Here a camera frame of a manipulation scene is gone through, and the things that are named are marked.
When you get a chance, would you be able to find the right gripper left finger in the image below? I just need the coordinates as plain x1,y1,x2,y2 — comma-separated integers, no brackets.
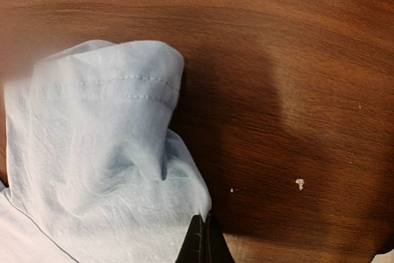
175,215,205,263

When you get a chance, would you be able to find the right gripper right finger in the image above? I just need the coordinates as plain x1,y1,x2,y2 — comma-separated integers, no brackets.
204,214,235,263

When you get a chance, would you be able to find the light blue printed t-shirt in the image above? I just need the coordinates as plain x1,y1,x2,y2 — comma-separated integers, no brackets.
1,40,211,262

